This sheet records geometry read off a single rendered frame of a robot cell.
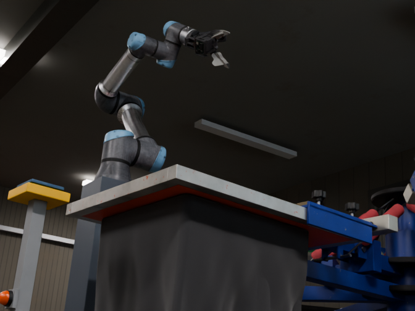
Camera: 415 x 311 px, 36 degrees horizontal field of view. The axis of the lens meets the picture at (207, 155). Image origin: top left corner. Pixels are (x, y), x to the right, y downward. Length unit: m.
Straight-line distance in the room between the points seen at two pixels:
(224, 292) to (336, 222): 0.45
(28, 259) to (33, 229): 0.08
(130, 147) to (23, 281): 0.95
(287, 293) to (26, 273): 0.74
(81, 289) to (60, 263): 6.92
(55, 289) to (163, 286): 7.56
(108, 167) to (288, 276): 0.93
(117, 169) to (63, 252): 6.87
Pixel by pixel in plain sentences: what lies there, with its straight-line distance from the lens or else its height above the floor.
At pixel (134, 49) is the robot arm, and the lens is 2.70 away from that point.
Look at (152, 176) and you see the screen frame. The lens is 1.71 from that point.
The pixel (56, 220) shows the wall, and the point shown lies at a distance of 9.39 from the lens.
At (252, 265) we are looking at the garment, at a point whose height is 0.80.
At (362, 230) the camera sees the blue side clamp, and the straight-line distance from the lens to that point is 2.11.
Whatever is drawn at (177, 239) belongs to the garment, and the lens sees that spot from 1.70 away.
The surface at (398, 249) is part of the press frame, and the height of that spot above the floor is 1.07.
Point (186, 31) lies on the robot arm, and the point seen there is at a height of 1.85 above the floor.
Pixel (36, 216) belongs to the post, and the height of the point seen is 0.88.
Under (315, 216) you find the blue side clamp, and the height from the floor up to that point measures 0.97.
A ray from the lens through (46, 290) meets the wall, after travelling 9.21.
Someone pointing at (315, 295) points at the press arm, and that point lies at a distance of 2.85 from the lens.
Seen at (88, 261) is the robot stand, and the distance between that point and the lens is 2.40.
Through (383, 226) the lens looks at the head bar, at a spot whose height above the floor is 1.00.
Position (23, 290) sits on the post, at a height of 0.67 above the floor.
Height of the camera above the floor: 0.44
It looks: 21 degrees up
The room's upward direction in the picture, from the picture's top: 4 degrees clockwise
